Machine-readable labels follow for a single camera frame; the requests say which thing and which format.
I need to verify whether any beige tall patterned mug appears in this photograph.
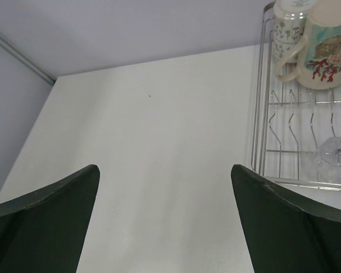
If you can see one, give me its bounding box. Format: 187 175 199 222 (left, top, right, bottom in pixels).
275 0 341 90

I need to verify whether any clear glass cup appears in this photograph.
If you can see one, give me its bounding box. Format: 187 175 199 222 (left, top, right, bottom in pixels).
312 137 341 184

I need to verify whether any white mug orange inside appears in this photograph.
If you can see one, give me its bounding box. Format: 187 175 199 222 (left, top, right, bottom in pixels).
273 0 317 60

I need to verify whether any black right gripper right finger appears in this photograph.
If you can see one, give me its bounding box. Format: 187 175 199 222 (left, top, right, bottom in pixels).
231 164 341 272

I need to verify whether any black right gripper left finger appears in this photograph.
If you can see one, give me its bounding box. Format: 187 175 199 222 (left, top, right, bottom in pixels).
0 164 99 272

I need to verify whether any metal wire dish rack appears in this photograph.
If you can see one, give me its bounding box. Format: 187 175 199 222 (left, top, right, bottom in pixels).
251 3 341 192

